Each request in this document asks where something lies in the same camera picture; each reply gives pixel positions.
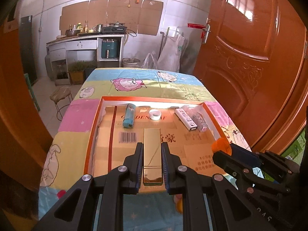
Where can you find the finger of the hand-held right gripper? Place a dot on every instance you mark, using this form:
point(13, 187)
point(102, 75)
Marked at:
point(240, 170)
point(243, 155)

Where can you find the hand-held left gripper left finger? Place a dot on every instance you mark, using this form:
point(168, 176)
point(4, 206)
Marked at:
point(139, 166)

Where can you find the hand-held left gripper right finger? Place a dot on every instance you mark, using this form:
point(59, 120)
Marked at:
point(165, 166)

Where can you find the gold rectangular box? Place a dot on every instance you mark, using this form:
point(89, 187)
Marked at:
point(152, 149)

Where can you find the shallow cardboard box tray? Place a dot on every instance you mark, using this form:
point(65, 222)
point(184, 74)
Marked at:
point(120, 154)

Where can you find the orange bottle cap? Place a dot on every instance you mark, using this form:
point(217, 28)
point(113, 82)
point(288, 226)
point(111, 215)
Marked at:
point(221, 144)

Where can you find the teal lighter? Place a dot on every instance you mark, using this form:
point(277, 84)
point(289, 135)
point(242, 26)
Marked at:
point(128, 116)

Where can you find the white cartoon print lighter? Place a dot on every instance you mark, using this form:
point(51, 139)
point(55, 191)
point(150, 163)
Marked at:
point(186, 119)

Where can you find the white bottle cap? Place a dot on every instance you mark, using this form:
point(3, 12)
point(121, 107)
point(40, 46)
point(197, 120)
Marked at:
point(154, 114)

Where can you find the clear plastic packet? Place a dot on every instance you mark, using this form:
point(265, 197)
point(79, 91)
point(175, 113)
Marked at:
point(201, 121)

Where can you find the green printed carton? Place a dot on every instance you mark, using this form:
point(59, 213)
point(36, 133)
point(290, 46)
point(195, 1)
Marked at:
point(302, 146)

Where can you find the brown wooden door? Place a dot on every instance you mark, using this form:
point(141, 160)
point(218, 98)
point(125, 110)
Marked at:
point(240, 89)

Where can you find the colourful cartoon printed blanket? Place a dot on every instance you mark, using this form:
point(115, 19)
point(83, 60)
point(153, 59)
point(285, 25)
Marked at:
point(134, 91)

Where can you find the round grey basin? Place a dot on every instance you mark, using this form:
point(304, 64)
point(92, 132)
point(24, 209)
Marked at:
point(131, 63)

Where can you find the clear plastic bag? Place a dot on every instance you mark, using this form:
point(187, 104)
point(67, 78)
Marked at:
point(149, 62)

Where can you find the dark planter box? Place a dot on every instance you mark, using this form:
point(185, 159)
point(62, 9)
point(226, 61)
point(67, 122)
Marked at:
point(90, 72)

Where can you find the round cushioned stool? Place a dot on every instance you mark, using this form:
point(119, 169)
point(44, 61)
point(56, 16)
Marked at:
point(61, 93)

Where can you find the planter box with grass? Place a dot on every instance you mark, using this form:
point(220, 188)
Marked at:
point(76, 75)

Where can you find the white woven sack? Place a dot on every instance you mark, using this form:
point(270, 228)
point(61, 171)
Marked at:
point(170, 55)

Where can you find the teal air fryer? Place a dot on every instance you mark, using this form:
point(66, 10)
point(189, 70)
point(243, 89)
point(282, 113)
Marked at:
point(109, 49)

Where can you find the grey gas cylinder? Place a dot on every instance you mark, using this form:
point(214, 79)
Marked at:
point(48, 67)

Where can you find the white kitchen counter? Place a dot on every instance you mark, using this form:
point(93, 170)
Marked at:
point(77, 44)

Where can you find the red plastic object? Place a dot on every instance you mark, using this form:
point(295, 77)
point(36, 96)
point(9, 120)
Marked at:
point(196, 25)

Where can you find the black gas stove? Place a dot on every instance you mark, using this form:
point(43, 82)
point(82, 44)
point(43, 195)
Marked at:
point(115, 28)

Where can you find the black induction cooker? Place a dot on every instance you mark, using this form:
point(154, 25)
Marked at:
point(90, 34)

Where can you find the metal cup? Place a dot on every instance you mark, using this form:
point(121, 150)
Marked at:
point(99, 28)

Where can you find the metal bowl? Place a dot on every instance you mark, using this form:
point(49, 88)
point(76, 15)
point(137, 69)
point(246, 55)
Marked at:
point(73, 32)

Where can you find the tall oil bottle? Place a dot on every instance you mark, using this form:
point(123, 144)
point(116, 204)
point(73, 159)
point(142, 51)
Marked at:
point(86, 26)

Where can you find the dark grey panel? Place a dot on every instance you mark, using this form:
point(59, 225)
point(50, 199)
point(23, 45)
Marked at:
point(27, 48)

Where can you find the cardboard wall covering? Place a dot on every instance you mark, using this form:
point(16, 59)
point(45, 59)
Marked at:
point(108, 12)

